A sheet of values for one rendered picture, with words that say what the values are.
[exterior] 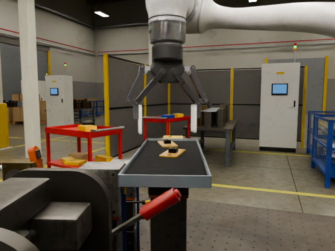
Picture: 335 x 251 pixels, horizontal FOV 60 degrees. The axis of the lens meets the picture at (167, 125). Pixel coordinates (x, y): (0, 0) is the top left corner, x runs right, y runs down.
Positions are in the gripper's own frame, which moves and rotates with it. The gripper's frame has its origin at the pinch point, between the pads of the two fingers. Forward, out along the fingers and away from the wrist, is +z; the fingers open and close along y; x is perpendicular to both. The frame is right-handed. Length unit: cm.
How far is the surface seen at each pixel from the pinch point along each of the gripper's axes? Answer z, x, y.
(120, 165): 9.1, -0.5, 11.7
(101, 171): 9.5, 2.4, 16.1
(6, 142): 105, -686, 267
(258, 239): 50, -33, -44
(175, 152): 3.6, 12.8, 0.7
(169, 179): 4.1, 30.2, 5.4
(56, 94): -11, -1024, 208
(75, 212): 4.3, 39.6, 17.5
